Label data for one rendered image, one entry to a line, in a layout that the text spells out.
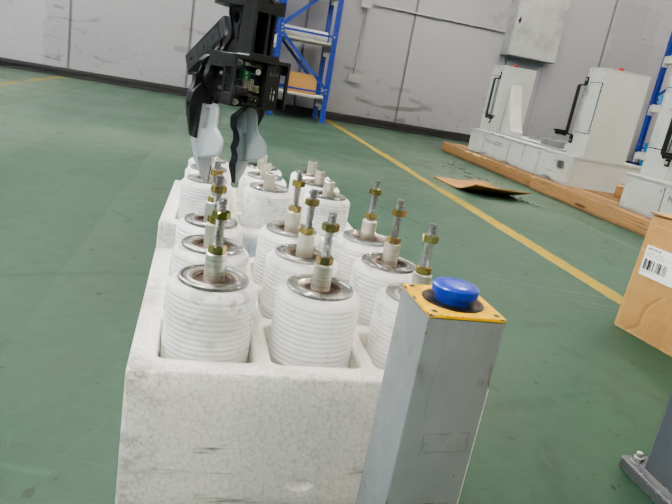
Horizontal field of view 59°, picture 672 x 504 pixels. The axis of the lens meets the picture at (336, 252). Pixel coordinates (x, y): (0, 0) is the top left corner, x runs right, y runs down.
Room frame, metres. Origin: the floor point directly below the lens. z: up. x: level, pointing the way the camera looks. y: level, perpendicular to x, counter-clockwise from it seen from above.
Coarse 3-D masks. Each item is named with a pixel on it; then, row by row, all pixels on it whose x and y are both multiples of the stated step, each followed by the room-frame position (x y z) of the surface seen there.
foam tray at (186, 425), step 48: (144, 336) 0.58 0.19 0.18; (144, 384) 0.51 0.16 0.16; (192, 384) 0.53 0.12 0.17; (240, 384) 0.54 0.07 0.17; (288, 384) 0.55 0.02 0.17; (336, 384) 0.56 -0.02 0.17; (144, 432) 0.52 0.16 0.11; (192, 432) 0.53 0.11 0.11; (240, 432) 0.54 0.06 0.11; (288, 432) 0.55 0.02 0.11; (336, 432) 0.57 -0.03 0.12; (144, 480) 0.52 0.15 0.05; (192, 480) 0.53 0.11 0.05; (240, 480) 0.54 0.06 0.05; (288, 480) 0.56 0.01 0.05; (336, 480) 0.57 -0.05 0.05
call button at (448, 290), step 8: (440, 280) 0.49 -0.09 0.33; (448, 280) 0.49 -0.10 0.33; (456, 280) 0.50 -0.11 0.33; (464, 280) 0.50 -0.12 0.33; (432, 288) 0.48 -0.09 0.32; (440, 288) 0.47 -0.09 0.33; (448, 288) 0.47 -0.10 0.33; (456, 288) 0.47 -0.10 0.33; (464, 288) 0.48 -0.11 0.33; (472, 288) 0.48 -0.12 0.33; (440, 296) 0.48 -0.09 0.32; (448, 296) 0.47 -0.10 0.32; (456, 296) 0.47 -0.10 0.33; (464, 296) 0.47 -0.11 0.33; (472, 296) 0.47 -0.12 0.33; (448, 304) 0.47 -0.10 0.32; (456, 304) 0.47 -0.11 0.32; (464, 304) 0.47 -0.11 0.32
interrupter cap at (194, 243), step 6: (186, 240) 0.71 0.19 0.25; (192, 240) 0.72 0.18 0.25; (198, 240) 0.73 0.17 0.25; (228, 240) 0.75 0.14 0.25; (234, 240) 0.75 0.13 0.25; (186, 246) 0.69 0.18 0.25; (192, 246) 0.70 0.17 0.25; (198, 246) 0.70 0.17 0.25; (228, 246) 0.72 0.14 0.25; (234, 246) 0.72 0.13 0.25; (240, 246) 0.73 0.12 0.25; (198, 252) 0.68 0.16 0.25; (204, 252) 0.68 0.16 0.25; (228, 252) 0.69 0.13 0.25; (234, 252) 0.70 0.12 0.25; (240, 252) 0.71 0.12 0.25
